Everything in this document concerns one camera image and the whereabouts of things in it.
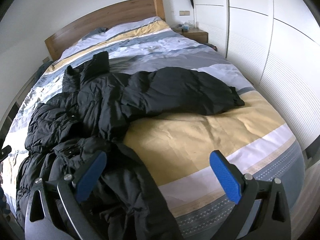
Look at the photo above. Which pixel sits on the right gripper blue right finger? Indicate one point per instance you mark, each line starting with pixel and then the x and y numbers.
pixel 261 210

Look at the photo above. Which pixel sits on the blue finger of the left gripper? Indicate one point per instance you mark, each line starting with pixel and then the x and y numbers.
pixel 5 152

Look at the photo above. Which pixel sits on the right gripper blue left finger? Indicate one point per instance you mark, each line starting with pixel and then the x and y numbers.
pixel 43 220

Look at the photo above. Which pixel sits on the black puffer jacket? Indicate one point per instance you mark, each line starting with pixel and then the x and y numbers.
pixel 93 112

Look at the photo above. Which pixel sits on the dark clothes pile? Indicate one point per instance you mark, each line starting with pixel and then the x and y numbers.
pixel 42 69

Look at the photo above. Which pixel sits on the low white shelf unit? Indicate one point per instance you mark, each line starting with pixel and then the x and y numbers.
pixel 14 106

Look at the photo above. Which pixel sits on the striped duvet cover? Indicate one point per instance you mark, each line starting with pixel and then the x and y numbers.
pixel 175 147

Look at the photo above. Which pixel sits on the grey-blue pillow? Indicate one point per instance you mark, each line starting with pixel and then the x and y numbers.
pixel 94 32

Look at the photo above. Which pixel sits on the white sliding wardrobe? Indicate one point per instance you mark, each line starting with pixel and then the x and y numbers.
pixel 275 44

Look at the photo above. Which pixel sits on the wooden nightstand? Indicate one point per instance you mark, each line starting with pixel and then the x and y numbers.
pixel 197 35

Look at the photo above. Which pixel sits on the wooden headboard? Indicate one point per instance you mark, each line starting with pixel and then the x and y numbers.
pixel 108 17

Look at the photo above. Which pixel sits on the items on nightstand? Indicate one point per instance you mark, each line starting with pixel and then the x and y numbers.
pixel 186 26

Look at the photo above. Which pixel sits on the wall switch plate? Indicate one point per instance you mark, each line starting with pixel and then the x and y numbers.
pixel 184 13

